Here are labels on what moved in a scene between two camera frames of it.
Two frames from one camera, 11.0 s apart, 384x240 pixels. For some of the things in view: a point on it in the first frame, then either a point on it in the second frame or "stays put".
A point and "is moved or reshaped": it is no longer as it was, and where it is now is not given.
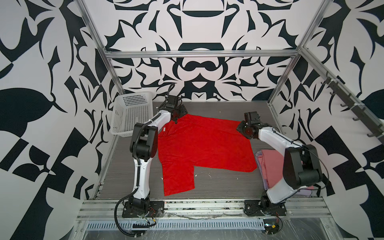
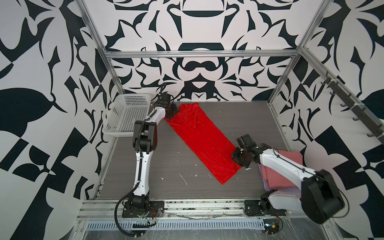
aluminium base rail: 296,208 stays put
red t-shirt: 190,141 is moved or reshaped
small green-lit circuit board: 271,226 stays put
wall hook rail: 367,118 stays put
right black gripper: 240,127 → 236,150
